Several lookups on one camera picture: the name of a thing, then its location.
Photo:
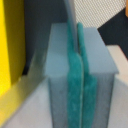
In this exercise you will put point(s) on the beige woven placemat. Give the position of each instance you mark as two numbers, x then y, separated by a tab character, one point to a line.
94	13

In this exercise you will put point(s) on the yellow toy cheese wedge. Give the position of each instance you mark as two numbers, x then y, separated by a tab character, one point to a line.
12	43

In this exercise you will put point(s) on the grey frying pan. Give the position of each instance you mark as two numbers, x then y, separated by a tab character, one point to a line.
39	16

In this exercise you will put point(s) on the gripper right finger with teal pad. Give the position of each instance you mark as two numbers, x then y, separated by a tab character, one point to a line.
99	71

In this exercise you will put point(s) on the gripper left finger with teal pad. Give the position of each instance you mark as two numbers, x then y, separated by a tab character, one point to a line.
64	71

